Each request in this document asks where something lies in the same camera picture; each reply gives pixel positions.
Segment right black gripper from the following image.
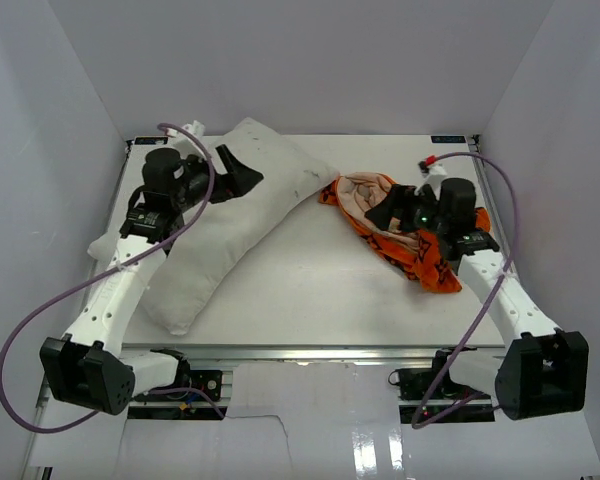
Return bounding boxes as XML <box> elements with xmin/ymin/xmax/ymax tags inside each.
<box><xmin>365</xmin><ymin>185</ymin><xmax>449</xmax><ymax>238</ymax></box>

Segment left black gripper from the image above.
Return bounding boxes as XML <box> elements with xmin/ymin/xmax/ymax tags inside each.
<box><xmin>172</xmin><ymin>145</ymin><xmax>263</xmax><ymax>212</ymax></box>

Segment orange patterned pillowcase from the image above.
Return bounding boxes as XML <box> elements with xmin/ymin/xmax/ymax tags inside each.
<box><xmin>319</xmin><ymin>172</ymin><xmax>499</xmax><ymax>294</ymax></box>

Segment white pillow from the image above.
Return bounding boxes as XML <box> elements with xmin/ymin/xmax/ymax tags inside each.
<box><xmin>87</xmin><ymin>116</ymin><xmax>341</xmax><ymax>337</ymax></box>

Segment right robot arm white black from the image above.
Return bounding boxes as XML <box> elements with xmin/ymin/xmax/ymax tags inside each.
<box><xmin>366</xmin><ymin>178</ymin><xmax>589</xmax><ymax>420</ymax></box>

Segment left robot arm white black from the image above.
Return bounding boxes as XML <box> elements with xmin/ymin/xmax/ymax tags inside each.
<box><xmin>40</xmin><ymin>145</ymin><xmax>264</xmax><ymax>415</ymax></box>

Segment right blue table label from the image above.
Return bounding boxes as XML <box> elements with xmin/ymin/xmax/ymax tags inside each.
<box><xmin>430</xmin><ymin>135</ymin><xmax>466</xmax><ymax>144</ymax></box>

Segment blue table label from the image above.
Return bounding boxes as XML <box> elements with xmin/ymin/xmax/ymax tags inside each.
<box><xmin>132</xmin><ymin>136</ymin><xmax>168</xmax><ymax>146</ymax></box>
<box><xmin>430</xmin><ymin>135</ymin><xmax>466</xmax><ymax>144</ymax></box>

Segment left blue table label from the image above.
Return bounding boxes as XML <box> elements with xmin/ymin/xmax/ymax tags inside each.
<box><xmin>132</xmin><ymin>136</ymin><xmax>168</xmax><ymax>146</ymax></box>

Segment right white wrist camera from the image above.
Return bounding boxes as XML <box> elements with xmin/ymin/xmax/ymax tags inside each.
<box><xmin>417</xmin><ymin>155</ymin><xmax>447</xmax><ymax>197</ymax></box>

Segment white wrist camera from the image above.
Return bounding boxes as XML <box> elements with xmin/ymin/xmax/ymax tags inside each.
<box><xmin>417</xmin><ymin>155</ymin><xmax>447</xmax><ymax>197</ymax></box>
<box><xmin>166</xmin><ymin>120</ymin><xmax>206</xmax><ymax>157</ymax></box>

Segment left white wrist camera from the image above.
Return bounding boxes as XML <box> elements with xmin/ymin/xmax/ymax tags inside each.
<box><xmin>166</xmin><ymin>120</ymin><xmax>206</xmax><ymax>157</ymax></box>

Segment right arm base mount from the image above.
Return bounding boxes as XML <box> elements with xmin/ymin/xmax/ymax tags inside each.
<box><xmin>388</xmin><ymin>349</ymin><xmax>496</xmax><ymax>424</ymax></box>

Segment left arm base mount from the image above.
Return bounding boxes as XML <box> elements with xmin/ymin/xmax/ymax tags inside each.
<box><xmin>124</xmin><ymin>348</ymin><xmax>223</xmax><ymax>404</ymax></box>

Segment aluminium front rail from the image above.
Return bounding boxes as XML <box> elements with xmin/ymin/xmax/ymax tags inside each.
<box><xmin>122</xmin><ymin>343</ymin><xmax>506</xmax><ymax>364</ymax></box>

